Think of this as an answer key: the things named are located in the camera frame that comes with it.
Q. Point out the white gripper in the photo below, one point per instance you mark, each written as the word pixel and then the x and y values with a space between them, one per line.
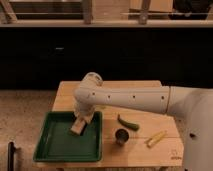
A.
pixel 84 111

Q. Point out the wooden block eraser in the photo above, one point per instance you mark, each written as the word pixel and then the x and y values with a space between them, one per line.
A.
pixel 78 126

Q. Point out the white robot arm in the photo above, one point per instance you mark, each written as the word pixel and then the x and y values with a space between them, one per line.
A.
pixel 195 105

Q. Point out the green plastic tray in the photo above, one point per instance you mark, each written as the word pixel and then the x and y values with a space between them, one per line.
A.
pixel 57 143

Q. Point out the dark metal cup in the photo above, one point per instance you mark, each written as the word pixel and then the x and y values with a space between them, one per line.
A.
pixel 122 136

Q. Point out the green chili pepper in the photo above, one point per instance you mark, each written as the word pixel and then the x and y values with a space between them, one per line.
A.
pixel 129 125

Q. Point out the black cabinet counter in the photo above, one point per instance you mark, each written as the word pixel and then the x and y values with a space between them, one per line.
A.
pixel 41 58

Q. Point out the wooden shelf frame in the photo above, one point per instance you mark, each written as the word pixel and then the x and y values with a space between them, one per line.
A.
pixel 106 13

